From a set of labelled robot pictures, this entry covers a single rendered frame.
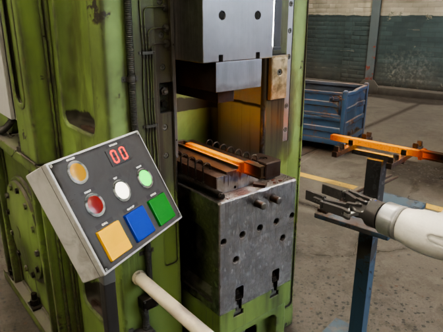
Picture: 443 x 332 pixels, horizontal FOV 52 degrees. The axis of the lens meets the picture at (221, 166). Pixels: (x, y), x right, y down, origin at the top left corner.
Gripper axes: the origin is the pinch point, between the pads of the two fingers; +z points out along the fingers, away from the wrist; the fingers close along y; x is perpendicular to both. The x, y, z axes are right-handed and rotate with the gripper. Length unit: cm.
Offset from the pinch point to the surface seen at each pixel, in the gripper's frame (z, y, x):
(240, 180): 35.2, -1.2, -5.6
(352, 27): 477, 676, 23
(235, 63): 35, -4, 36
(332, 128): 225, 304, -71
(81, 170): 19, -65, 16
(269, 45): 35, 11, 41
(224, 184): 35.2, -8.8, -5.5
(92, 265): 9, -69, -2
